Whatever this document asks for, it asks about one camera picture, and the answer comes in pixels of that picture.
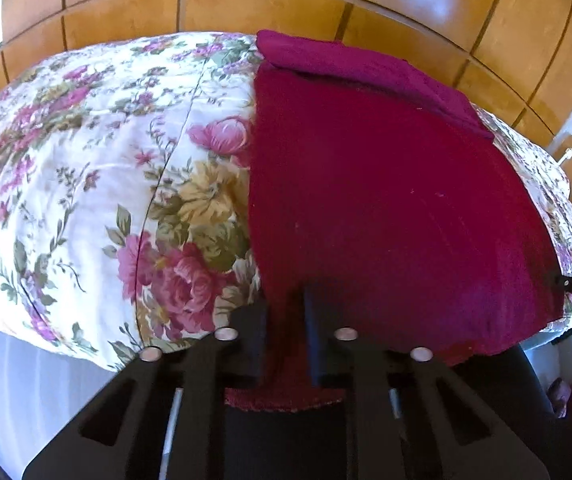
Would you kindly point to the floral bedspread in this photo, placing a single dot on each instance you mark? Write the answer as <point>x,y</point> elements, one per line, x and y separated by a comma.
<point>90,160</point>

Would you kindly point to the dark red garment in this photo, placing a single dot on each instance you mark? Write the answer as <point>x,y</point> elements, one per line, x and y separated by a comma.
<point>391,200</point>

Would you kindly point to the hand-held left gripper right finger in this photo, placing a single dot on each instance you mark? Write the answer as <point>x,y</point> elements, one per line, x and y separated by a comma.
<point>314,340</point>

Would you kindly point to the white bed sheet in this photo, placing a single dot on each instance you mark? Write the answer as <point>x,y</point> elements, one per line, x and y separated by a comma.
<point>25,385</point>

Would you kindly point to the wooden wardrobe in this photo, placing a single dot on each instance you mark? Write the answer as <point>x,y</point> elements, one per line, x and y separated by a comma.
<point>266,5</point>

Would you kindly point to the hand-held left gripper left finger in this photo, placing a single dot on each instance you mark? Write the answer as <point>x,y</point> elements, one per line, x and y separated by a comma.
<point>256,340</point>

